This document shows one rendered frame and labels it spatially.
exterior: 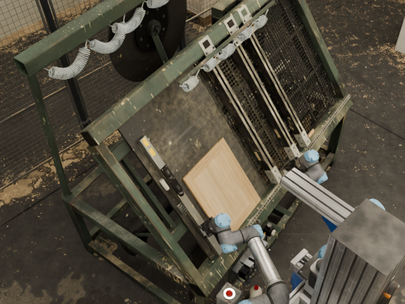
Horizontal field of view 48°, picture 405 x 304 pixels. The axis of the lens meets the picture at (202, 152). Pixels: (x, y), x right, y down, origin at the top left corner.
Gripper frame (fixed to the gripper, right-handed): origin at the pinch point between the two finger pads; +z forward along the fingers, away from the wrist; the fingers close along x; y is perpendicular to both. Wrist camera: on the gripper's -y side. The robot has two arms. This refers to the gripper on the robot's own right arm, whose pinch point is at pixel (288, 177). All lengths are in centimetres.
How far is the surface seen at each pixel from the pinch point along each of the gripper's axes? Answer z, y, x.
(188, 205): 20, 26, 57
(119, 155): 2, 72, 78
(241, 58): 4, 82, -34
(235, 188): 35.2, 15.8, 17.2
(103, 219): 90, 59, 91
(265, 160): 33.1, 18.1, -14.6
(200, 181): 22, 33, 39
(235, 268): 51, -26, 47
